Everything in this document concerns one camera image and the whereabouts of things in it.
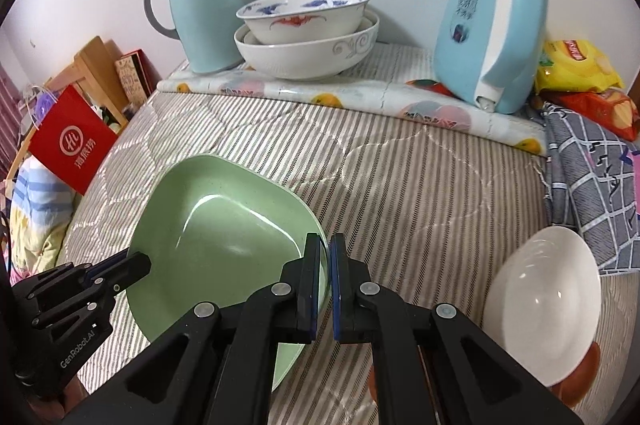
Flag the yellow snack packet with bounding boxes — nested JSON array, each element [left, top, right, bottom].
[[535, 39, 625, 95]]

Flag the blue and red patterned bowl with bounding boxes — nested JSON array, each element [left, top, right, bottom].
[[236, 0, 373, 46]]

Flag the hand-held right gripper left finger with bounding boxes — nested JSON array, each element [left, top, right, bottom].
[[65, 232, 329, 425]]

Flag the fruit printed cloth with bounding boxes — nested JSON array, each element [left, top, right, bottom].
[[157, 68, 548, 156]]

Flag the grey plaid cloth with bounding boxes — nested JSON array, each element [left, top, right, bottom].
[[542, 102, 640, 276]]

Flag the light blue electric kettle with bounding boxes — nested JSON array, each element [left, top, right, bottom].
[[432, 0, 548, 115]]

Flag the brown box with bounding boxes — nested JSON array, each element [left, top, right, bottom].
[[114, 49, 158, 106]]

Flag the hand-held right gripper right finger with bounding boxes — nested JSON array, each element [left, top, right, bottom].
[[329, 233, 586, 425]]

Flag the purple bag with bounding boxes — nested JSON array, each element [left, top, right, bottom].
[[20, 84, 57, 132]]

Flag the pink striped curtain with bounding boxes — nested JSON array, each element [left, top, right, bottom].
[[0, 65, 26, 178]]

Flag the red snack packet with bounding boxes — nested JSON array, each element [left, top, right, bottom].
[[542, 88, 640, 142]]

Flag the light blue thermos jug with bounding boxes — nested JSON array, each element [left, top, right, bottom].
[[144, 0, 251, 74]]

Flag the red paper bag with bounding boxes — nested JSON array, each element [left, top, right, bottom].
[[27, 85, 118, 196]]

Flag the striped beige quilt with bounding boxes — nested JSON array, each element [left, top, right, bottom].
[[65, 42, 640, 425]]

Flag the green square plate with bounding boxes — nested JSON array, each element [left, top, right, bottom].
[[125, 155, 331, 394]]

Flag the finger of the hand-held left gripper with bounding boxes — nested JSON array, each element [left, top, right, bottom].
[[97, 251, 153, 295], [82, 253, 132, 282]]

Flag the pastel striped blanket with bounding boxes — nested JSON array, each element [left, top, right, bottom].
[[7, 155, 81, 276]]

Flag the plain white bowl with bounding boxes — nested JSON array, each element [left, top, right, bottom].
[[481, 226, 602, 389]]

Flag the large white bowl grey scrolls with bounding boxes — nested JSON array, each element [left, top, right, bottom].
[[234, 12, 381, 81]]

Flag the orange round object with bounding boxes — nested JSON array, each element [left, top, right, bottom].
[[547, 341, 601, 408]]

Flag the wooden frame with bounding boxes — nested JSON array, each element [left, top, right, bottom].
[[10, 36, 133, 178]]

